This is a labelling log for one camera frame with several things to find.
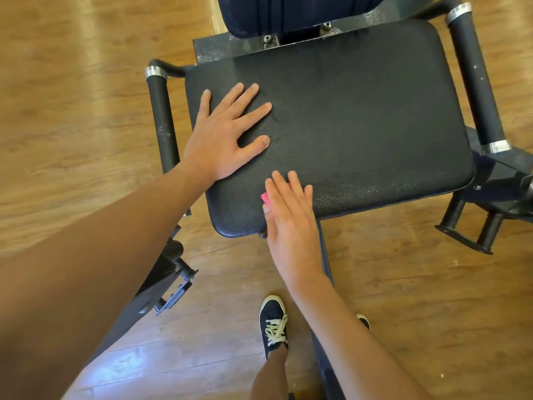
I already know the person's left hand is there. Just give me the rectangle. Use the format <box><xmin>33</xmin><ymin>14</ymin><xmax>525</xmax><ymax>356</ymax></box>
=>
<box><xmin>182</xmin><ymin>82</ymin><xmax>273</xmax><ymax>187</ymax></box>

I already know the person's left black shoe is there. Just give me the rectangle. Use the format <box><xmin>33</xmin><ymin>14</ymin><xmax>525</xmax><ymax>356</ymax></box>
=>
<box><xmin>259</xmin><ymin>294</ymin><xmax>291</xmax><ymax>360</ymax></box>

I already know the person's right hand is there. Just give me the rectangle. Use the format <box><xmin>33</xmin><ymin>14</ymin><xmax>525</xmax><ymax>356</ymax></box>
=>
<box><xmin>262</xmin><ymin>169</ymin><xmax>324</xmax><ymax>288</ymax></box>

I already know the person's right forearm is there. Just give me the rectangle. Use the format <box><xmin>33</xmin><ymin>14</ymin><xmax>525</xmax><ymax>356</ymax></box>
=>
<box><xmin>287</xmin><ymin>274</ymin><xmax>434</xmax><ymax>400</ymax></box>

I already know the person's left forearm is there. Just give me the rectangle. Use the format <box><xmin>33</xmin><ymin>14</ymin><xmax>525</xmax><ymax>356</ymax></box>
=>
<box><xmin>0</xmin><ymin>162</ymin><xmax>209</xmax><ymax>400</ymax></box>

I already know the person's left leg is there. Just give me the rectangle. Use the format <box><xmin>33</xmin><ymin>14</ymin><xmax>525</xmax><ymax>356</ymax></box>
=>
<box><xmin>250</xmin><ymin>346</ymin><xmax>291</xmax><ymax>400</ymax></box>

